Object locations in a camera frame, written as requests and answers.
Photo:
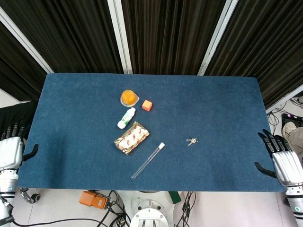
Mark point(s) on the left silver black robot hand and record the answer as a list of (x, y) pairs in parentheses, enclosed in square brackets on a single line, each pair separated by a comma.
[(9, 151)]

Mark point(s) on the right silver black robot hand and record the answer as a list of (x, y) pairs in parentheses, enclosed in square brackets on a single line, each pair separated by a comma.
[(287, 165)]

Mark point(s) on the silver key bunch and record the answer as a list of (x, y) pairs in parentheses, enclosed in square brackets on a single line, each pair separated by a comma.
[(192, 141)]

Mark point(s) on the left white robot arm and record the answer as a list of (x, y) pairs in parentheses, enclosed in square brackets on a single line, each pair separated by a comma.
[(7, 189)]

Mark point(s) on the white grey robot base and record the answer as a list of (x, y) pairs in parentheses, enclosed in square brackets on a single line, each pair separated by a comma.
[(151, 212)]

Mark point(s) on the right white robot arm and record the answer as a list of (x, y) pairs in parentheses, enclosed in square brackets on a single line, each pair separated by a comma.
[(294, 203)]

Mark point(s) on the khaki trouser leg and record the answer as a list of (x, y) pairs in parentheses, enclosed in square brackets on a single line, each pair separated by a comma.
[(297, 139)]

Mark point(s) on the beige shoe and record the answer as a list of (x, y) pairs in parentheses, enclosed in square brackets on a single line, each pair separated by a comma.
[(288, 130)]

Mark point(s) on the black device purple light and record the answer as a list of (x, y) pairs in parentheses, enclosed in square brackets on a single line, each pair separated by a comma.
[(290, 117)]

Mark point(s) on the black caster wheel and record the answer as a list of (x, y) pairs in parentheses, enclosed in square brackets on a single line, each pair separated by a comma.
[(33, 196)]

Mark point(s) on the black curtain panel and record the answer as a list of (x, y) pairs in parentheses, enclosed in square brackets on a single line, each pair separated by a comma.
[(265, 42), (14, 71), (172, 35), (71, 33)]

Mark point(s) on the blue table cloth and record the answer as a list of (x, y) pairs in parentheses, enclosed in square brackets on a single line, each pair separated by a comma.
[(94, 132)]

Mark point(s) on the orange foot pedal box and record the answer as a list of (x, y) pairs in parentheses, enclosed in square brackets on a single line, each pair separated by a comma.
[(93, 199)]

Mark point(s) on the green plate on base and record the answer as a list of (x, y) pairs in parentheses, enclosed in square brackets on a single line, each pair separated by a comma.
[(175, 197)]

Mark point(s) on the white green plastic bottle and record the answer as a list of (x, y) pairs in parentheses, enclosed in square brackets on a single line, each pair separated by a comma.
[(126, 118)]

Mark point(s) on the gold red snack package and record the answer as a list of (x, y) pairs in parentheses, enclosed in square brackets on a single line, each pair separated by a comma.
[(131, 138)]

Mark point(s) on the orange jelly cup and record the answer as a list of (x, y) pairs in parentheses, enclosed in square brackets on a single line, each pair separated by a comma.
[(129, 97)]

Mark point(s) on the glass test tube white cap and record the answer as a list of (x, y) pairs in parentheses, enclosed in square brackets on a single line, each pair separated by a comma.
[(148, 162)]

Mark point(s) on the orange foam cube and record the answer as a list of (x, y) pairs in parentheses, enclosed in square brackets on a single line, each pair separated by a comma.
[(147, 105)]

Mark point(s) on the white frame bar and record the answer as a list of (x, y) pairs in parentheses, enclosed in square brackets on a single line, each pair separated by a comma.
[(284, 100)]

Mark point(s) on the white frame post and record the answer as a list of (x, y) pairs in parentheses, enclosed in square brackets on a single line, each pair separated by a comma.
[(120, 35), (26, 46), (216, 37)]

